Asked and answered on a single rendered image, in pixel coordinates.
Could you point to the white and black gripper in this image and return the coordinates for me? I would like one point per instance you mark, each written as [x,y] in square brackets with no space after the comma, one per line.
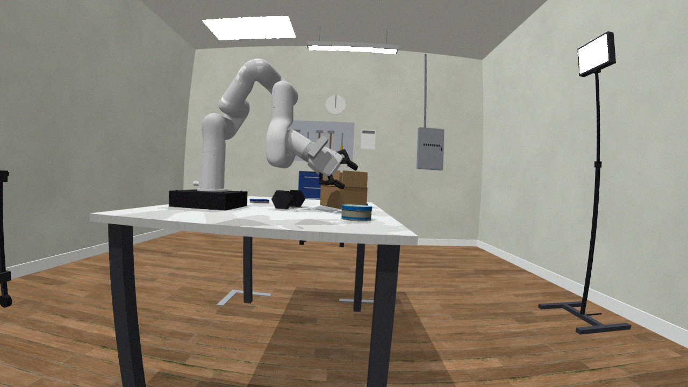
[326,162]

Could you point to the open brown cardboard box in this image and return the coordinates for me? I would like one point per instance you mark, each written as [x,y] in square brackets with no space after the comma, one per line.
[354,192]

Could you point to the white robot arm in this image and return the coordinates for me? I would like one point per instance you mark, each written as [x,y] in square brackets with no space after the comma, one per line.
[281,144]

